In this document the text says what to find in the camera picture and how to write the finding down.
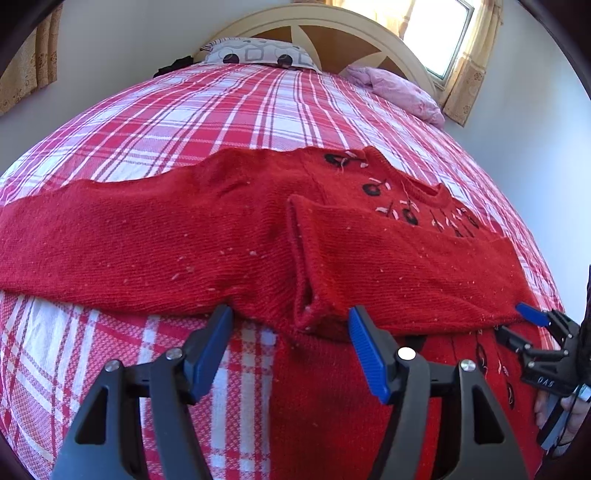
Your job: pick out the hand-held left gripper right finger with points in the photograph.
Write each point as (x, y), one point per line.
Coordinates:
(367, 357)

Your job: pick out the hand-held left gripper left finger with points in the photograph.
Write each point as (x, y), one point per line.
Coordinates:
(210, 353)

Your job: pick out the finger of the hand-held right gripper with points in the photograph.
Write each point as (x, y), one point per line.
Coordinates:
(533, 314)
(512, 339)

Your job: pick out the red knitted sweater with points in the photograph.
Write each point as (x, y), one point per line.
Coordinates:
(184, 240)

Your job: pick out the person's right hand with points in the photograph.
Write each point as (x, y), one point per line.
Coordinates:
(578, 422)

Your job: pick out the beige patterned curtain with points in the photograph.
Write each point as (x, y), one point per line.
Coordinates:
(27, 64)
(369, 14)
(471, 87)

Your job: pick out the red plaid bed sheet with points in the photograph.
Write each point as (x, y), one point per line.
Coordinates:
(231, 115)

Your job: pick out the pink pillow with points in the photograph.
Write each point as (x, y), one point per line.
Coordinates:
(401, 92)

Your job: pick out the black cloth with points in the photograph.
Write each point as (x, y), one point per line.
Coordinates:
(173, 67)

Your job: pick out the window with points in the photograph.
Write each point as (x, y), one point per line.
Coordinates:
(443, 37)

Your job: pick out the grey patterned pillow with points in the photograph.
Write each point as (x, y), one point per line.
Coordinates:
(258, 51)

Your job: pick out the cream wooden headboard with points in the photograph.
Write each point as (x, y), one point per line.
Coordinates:
(351, 50)

